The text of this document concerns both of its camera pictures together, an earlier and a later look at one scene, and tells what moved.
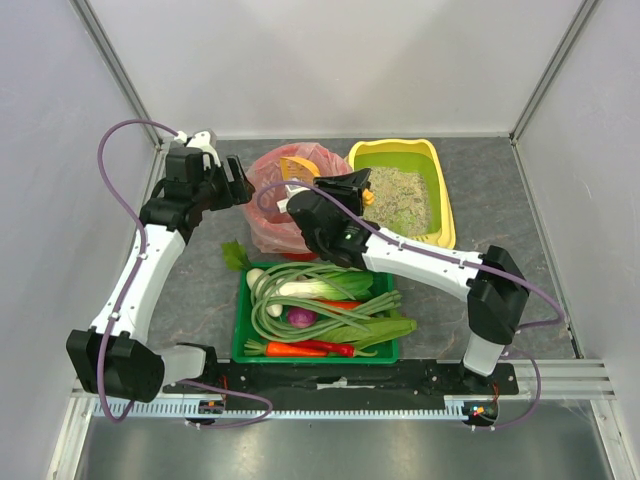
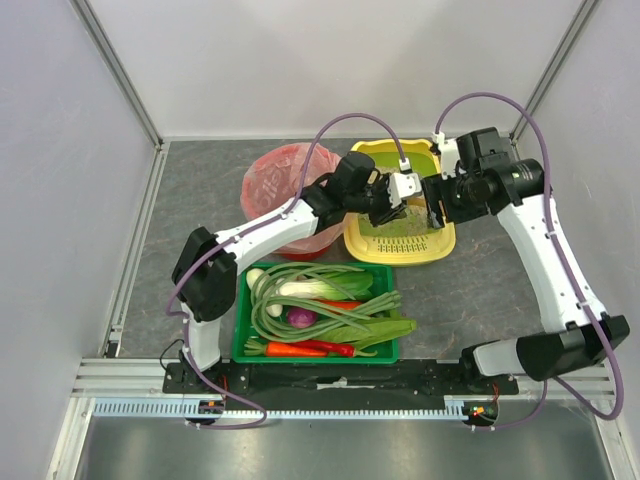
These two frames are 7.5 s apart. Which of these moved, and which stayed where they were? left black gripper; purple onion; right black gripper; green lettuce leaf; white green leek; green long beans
Moved: left black gripper; right black gripper
Stayed: purple onion; green lettuce leaf; green long beans; white green leek
